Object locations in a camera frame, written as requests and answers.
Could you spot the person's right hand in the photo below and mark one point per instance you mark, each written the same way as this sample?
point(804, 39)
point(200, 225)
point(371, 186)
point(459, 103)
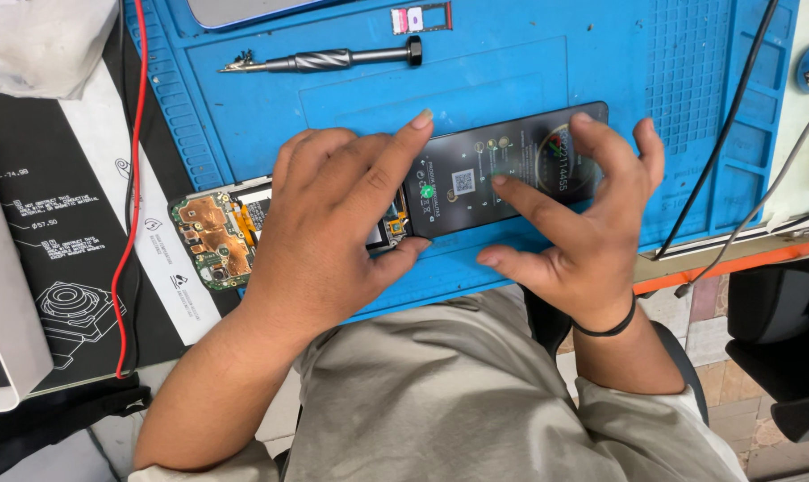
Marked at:
point(599, 248)

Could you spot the person's left hand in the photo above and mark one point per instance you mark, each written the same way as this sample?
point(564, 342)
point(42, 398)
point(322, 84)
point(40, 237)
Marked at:
point(311, 241)

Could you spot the smartphone with circuit board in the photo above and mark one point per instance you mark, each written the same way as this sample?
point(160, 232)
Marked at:
point(213, 238)

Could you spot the black phone screen panel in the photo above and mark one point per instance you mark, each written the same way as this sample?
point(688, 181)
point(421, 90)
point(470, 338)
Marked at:
point(465, 181)

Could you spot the black wrist band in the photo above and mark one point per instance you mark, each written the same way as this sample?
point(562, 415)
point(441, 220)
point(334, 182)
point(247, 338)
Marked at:
point(609, 330)

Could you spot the grey metal precision screwdriver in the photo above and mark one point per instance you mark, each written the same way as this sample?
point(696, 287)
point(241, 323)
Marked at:
point(324, 60)

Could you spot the black chair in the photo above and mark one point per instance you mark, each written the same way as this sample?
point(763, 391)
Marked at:
point(779, 321)

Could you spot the pile of tiny black screws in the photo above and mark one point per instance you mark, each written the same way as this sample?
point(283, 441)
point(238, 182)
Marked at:
point(244, 56)

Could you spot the blue silicone repair mat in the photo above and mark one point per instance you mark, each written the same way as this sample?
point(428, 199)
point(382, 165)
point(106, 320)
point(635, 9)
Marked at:
point(511, 67)

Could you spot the person's beige clothing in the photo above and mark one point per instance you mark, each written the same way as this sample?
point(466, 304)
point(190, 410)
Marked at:
point(444, 401)

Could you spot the silver phone back cover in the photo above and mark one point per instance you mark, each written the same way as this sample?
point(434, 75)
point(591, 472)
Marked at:
point(250, 10)

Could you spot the red sim card tray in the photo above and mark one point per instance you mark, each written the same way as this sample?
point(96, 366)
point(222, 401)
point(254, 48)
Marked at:
point(418, 19)

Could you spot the black white printed mat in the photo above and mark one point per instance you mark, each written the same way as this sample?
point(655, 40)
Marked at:
point(56, 234)

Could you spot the black bag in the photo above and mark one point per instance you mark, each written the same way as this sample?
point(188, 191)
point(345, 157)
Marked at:
point(49, 422)

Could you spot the white crumpled plastic bag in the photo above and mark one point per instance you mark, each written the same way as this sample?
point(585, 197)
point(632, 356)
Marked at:
point(36, 43)

